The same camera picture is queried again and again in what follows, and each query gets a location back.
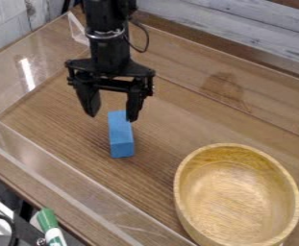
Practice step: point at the blue rectangular block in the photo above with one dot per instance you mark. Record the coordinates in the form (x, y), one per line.
(121, 135)

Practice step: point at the clear acrylic tray wall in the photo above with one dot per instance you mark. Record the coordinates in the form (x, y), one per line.
(98, 216)

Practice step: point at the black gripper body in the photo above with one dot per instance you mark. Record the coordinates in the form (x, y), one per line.
(108, 69)

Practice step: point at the brown wooden bowl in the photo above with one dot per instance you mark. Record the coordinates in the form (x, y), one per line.
(237, 198)

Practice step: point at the clear acrylic corner bracket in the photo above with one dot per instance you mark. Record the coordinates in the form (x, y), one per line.
(76, 30)

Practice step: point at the green white marker pen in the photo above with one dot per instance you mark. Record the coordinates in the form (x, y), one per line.
(50, 227)

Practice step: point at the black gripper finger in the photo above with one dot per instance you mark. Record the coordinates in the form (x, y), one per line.
(134, 104)
(88, 96)

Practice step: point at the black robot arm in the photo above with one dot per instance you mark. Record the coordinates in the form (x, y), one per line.
(108, 16)

